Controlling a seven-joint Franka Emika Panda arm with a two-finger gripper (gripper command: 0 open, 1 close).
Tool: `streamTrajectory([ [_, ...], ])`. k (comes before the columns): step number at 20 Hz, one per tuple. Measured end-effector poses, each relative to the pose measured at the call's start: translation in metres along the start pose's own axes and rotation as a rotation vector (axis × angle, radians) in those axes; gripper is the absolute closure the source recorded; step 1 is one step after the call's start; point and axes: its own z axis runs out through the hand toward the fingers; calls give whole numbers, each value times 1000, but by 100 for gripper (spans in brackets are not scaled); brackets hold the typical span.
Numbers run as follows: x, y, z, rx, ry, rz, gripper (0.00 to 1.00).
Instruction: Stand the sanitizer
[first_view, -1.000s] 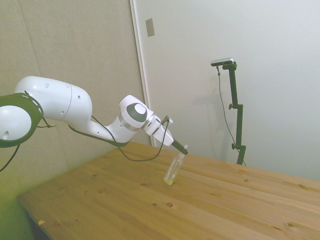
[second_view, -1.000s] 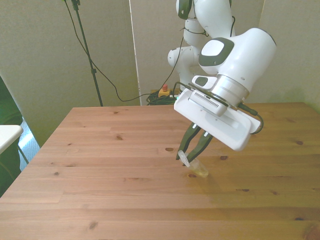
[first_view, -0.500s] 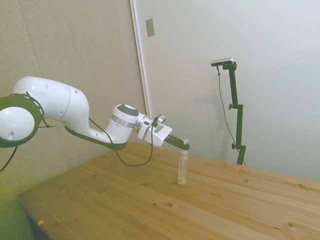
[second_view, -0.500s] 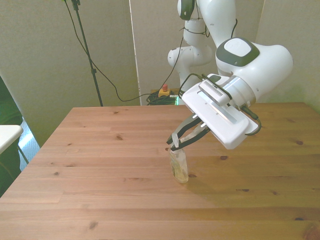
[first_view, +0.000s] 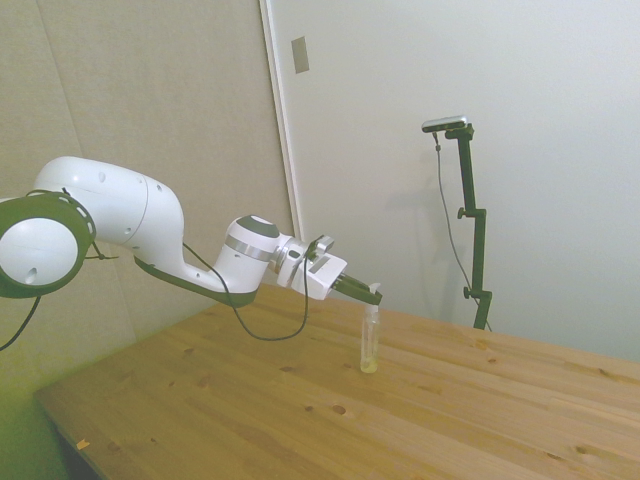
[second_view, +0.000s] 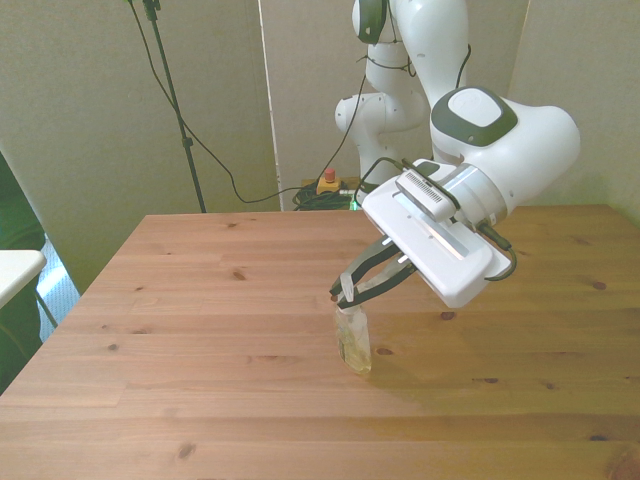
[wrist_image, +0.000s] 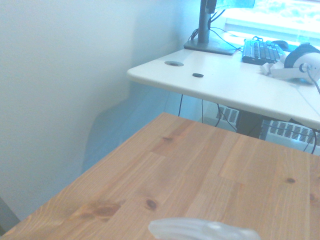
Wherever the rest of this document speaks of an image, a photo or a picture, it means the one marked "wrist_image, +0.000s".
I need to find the clear sanitizer pump bottle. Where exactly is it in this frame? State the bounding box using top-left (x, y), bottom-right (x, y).
top-left (147, 216), bottom-right (262, 240)

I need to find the grey monitor stand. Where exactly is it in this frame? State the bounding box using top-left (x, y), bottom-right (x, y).
top-left (183, 0), bottom-right (238, 56)

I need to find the white office desk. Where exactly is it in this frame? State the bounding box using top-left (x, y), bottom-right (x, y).
top-left (126, 47), bottom-right (320, 131)

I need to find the dark desk leg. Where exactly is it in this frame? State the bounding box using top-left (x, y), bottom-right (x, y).
top-left (235, 110), bottom-right (264, 139)

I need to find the black computer keyboard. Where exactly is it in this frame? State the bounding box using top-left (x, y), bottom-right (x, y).
top-left (241, 39), bottom-right (285, 66)

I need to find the black computer mouse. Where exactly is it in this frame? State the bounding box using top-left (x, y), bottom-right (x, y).
top-left (270, 39), bottom-right (290, 50)

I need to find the grey desk cable grommet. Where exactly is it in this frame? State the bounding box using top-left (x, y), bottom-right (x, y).
top-left (164, 60), bottom-right (185, 68)

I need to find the white wall radiator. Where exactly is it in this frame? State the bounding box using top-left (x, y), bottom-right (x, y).
top-left (215, 104), bottom-right (320, 149)

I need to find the grey headset cable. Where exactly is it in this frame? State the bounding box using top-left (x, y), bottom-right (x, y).
top-left (306, 67), bottom-right (320, 96)

